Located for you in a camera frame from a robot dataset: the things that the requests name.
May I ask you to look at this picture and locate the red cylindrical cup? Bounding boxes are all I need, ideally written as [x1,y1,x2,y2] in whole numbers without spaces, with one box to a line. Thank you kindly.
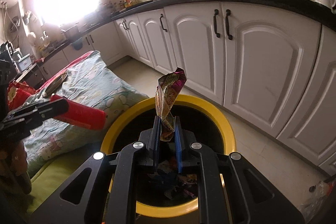
[50,94,106,130]

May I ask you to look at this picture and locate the purple snack wrapper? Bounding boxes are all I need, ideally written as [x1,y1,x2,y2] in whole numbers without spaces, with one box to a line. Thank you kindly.
[155,68,187,141]

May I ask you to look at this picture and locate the yellow rim trash bin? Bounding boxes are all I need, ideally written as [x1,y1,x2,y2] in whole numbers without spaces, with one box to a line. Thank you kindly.
[101,95,236,218]

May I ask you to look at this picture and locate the left hand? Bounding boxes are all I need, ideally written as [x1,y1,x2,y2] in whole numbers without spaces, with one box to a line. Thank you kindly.
[1,141,32,194]

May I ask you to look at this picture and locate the red floral pillow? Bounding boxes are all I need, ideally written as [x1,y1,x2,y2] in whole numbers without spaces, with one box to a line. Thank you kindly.
[7,81,36,111]

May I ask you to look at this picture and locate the pink bed sheet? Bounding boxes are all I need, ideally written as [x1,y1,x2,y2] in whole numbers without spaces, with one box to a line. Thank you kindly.
[37,51,93,92]

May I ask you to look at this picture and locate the metal plate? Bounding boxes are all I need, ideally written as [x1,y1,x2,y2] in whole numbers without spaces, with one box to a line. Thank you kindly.
[42,71,68,98]

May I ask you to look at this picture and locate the hello kitty green blanket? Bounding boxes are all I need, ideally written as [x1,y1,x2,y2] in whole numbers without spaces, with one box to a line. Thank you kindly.
[23,51,148,177]

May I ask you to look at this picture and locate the blue hanging basket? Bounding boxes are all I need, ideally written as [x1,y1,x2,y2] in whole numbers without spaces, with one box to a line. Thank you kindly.
[71,38,83,51]

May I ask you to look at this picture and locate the steel cooking pot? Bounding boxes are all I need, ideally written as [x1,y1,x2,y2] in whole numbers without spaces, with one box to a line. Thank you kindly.
[60,24,80,40]

